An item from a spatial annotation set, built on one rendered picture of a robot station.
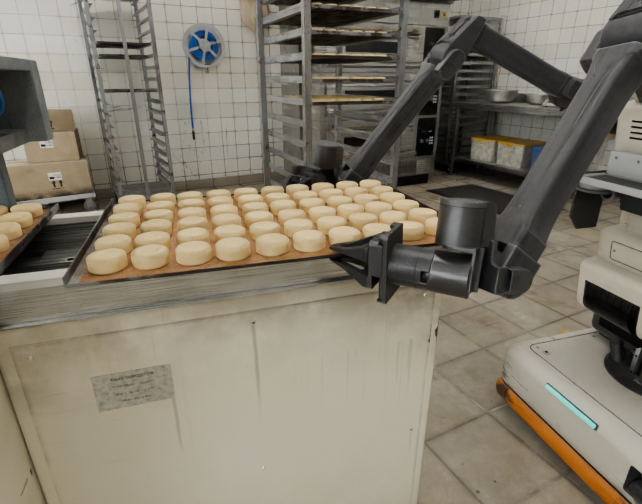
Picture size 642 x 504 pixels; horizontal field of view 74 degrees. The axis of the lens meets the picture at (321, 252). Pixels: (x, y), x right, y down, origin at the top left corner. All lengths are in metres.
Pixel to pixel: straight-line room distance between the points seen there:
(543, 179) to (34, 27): 4.55
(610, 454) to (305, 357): 0.98
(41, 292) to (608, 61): 0.82
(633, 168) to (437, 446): 1.01
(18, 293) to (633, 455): 1.38
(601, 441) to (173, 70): 4.50
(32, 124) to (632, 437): 1.62
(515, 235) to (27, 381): 0.69
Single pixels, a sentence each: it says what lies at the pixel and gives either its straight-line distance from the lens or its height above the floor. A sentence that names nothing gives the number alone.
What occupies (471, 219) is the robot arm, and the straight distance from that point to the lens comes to 0.55.
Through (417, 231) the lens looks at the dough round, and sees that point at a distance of 0.69.
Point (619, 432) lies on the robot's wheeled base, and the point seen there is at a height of 0.27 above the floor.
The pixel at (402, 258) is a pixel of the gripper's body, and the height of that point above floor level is 0.92.
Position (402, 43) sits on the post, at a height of 1.28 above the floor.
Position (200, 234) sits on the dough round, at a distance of 0.68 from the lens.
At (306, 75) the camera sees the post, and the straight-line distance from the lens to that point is 1.85.
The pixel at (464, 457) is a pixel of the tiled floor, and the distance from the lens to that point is 1.61.
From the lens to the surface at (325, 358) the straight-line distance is 0.76.
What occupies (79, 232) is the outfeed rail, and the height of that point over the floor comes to 0.87.
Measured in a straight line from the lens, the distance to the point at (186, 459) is 0.84.
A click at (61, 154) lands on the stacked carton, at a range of 4.46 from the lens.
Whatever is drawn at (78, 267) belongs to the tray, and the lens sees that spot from 0.68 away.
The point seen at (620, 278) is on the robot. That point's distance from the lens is 1.34.
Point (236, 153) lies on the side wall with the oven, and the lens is 5.07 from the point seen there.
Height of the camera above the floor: 1.14
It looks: 22 degrees down
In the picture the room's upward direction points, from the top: straight up
